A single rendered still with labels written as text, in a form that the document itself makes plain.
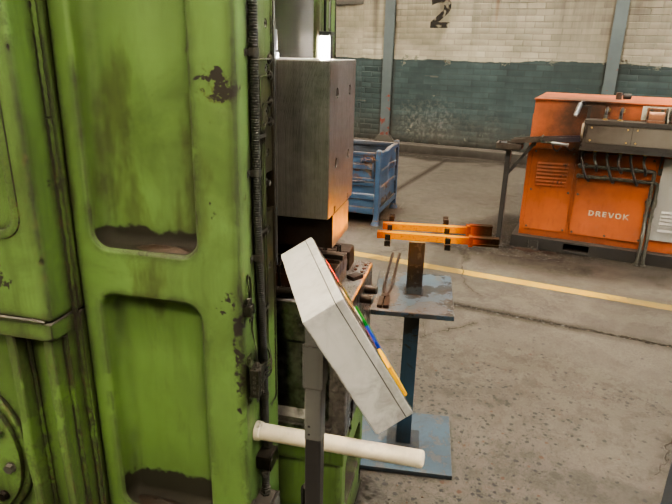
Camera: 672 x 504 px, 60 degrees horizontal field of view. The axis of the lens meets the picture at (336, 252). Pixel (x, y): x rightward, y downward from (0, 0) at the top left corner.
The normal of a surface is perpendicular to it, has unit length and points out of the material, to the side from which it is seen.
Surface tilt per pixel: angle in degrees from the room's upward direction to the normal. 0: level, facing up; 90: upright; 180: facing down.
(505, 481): 0
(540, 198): 90
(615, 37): 90
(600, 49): 90
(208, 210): 89
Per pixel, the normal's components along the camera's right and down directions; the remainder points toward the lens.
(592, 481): 0.02, -0.94
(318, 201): -0.24, 0.32
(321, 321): 0.20, 0.33
